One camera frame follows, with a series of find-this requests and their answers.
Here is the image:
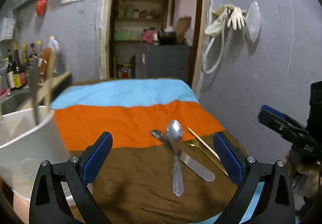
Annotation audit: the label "large clear oil bottle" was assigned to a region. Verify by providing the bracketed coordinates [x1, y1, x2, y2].
[48, 35, 60, 76]

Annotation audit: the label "wooden shelf unit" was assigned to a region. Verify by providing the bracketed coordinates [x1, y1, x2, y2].
[111, 0, 169, 42]

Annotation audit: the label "silver butter knife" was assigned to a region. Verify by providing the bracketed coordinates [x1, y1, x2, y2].
[151, 130, 216, 183]

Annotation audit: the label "white utensil holder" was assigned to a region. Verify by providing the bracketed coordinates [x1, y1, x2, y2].
[0, 106, 76, 224]

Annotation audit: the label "wooden chopstick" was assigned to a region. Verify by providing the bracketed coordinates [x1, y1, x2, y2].
[187, 127, 221, 162]
[44, 57, 52, 114]

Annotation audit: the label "white rubber gloves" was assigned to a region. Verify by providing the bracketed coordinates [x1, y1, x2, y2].
[205, 4, 246, 37]

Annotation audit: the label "wooden door frame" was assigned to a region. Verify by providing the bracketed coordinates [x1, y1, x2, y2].
[99, 0, 215, 94]

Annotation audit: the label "striped blue orange brown cloth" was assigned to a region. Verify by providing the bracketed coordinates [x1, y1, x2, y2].
[51, 79, 237, 223]

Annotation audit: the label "person's right hand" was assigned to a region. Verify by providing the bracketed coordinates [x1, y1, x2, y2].
[285, 150, 322, 198]

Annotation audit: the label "silver spoon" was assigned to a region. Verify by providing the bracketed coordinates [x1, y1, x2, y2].
[165, 120, 184, 197]

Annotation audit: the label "white box on wall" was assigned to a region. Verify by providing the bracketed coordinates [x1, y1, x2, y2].
[0, 17, 16, 41]

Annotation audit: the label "dark soy sauce bottle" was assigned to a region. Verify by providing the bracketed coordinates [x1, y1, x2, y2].
[6, 45, 27, 90]

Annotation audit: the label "dark grey cabinet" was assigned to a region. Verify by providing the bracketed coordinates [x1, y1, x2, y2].
[135, 43, 190, 82]

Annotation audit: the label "transparent bag on wall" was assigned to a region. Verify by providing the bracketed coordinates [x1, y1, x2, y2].
[246, 0, 261, 43]

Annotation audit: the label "red plastic bag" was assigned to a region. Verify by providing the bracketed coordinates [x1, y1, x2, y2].
[35, 0, 48, 17]

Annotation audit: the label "stainless steel sink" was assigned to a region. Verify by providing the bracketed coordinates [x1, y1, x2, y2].
[1, 89, 31, 115]

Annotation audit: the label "white hose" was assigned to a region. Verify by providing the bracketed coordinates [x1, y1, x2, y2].
[201, 25, 226, 75]

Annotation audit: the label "brown snack bag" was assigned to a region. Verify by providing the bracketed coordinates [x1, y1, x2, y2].
[38, 47, 51, 83]

